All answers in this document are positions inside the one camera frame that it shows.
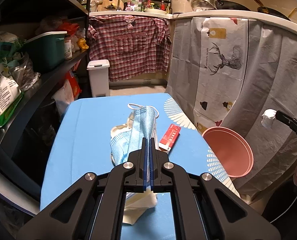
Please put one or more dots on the white tissue ball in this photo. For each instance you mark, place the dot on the white tissue ball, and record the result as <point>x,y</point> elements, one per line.
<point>268,118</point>

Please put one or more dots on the green white food bag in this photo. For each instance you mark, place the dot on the green white food bag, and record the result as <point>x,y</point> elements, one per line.
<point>10,95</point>

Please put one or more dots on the blue tablecloth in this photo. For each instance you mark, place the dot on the blue tablecloth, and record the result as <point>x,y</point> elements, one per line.
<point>82,141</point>

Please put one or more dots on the red plaid shirt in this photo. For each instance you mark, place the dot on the red plaid shirt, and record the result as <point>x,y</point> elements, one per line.
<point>133,45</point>

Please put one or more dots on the white label jar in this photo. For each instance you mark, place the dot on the white label jar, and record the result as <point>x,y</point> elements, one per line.
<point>67,48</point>

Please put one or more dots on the grey deer print curtain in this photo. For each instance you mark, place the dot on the grey deer print curtain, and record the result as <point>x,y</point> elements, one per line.
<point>227,72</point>

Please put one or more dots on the torn cream paper bag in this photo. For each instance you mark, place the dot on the torn cream paper bag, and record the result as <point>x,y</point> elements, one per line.
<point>122,128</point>

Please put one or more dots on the white pedal trash bin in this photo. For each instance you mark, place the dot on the white pedal trash bin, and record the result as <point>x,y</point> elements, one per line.
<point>98,71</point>

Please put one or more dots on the crumpled cream paper napkin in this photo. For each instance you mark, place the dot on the crumpled cream paper napkin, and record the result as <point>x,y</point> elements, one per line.
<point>136,204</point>

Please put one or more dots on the red white toothpaste box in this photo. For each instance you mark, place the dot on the red white toothpaste box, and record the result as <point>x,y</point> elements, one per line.
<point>169,138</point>

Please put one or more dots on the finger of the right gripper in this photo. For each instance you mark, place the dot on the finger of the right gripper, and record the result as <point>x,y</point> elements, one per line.
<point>287,120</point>

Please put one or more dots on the blue surgical face mask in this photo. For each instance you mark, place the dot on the blue surgical face mask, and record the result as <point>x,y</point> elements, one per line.
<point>144,126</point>

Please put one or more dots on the black spice rack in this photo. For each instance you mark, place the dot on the black spice rack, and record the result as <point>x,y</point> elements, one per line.
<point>164,5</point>

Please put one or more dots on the red orange snack bag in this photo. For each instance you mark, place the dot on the red orange snack bag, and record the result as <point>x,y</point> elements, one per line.
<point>76,90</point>

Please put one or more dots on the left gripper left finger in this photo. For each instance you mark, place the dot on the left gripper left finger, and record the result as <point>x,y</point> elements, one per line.
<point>93,206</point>

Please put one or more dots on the silver pot lid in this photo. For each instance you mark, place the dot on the silver pot lid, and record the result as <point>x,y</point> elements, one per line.
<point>201,5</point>

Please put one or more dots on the green plastic storage box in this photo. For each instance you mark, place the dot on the green plastic storage box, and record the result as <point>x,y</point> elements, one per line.
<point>46,49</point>

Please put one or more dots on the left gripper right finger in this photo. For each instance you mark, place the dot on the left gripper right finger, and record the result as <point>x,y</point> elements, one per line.
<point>204,208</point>

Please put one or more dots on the pink plastic trash basin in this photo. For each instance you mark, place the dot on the pink plastic trash basin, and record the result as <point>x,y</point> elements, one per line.
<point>232,150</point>

